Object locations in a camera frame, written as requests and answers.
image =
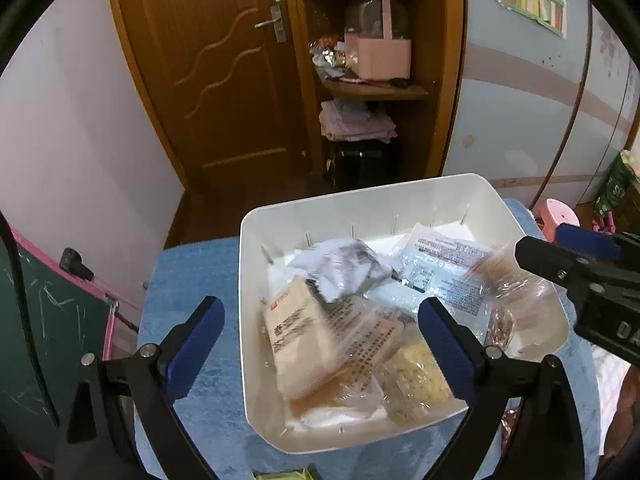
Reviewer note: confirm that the wooden cabinet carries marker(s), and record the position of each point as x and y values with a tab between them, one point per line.
440	60

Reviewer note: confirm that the pink basket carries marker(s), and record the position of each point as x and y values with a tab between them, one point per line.
380	55

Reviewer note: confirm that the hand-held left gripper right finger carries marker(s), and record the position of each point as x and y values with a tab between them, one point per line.
445	345

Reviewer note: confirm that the light blue snack bag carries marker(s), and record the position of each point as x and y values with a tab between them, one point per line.
440	265

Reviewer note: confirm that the red snack packet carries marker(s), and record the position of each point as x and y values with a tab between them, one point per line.
510	427

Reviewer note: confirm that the folded pink cloths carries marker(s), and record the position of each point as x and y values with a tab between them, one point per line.
355	120

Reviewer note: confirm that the green snack packet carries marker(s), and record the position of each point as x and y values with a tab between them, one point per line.
285	475

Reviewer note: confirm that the person's right forearm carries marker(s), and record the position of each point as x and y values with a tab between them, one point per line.
625	410

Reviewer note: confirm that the clear yellow snack packet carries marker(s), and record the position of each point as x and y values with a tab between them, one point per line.
420	385

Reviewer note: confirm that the blue table cloth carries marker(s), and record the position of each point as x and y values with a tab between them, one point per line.
200	270

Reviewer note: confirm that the green chalkboard with pink frame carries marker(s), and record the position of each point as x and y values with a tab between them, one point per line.
30	335

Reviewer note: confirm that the wooden door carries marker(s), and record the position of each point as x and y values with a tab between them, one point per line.
210	85

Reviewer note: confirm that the green printed bag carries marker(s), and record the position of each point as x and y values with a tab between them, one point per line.
617	185

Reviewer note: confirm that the white plastic basket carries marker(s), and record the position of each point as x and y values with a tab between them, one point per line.
310	210

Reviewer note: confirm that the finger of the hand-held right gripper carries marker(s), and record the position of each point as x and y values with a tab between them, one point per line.
590	242
550	260

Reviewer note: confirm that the clear printed pastry packet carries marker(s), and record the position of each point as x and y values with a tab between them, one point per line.
360	340

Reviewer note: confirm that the black suitcase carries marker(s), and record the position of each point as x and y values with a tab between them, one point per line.
360	162

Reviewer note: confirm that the shiny wrappers pile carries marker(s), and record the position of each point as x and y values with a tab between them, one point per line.
330	55

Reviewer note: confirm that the beige cracker packet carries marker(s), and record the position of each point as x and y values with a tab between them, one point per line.
295	340

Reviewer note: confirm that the pink stool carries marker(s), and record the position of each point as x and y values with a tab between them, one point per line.
555	215

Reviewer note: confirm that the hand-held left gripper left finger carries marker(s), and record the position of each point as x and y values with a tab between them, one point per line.
200	340

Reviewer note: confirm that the white grey packet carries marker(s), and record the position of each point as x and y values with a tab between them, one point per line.
340	265

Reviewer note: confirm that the clear bread bag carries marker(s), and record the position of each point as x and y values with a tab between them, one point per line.
525	305

